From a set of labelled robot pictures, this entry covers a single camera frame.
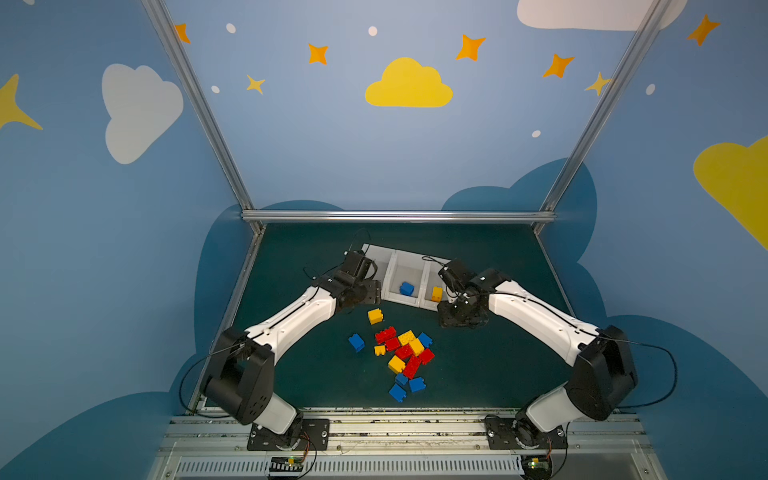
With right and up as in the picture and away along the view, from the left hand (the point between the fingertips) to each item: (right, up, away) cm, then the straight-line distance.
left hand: (372, 286), depth 88 cm
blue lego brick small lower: (+9, -25, -6) cm, 28 cm away
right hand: (+23, -9, -4) cm, 25 cm away
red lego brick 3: (+16, -21, -2) cm, 26 cm away
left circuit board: (-21, -43, -15) cm, 50 cm away
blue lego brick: (+11, -2, +13) cm, 17 cm away
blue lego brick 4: (+7, -29, -8) cm, 31 cm away
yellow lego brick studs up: (+11, -16, +2) cm, 19 cm away
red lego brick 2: (+10, -20, -1) cm, 22 cm away
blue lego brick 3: (+16, -17, +2) cm, 23 cm away
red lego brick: (+4, -16, +2) cm, 16 cm away
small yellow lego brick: (+2, -19, 0) cm, 20 cm away
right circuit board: (+42, -44, -15) cm, 62 cm away
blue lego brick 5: (+13, -27, -6) cm, 30 cm away
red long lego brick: (+12, -23, -4) cm, 26 cm away
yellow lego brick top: (+1, -10, +6) cm, 12 cm away
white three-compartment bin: (+12, +1, +14) cm, 18 cm away
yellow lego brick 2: (+7, -22, -4) cm, 24 cm away
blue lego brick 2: (-5, -17, 0) cm, 18 cm away
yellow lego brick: (+14, -18, 0) cm, 23 cm away
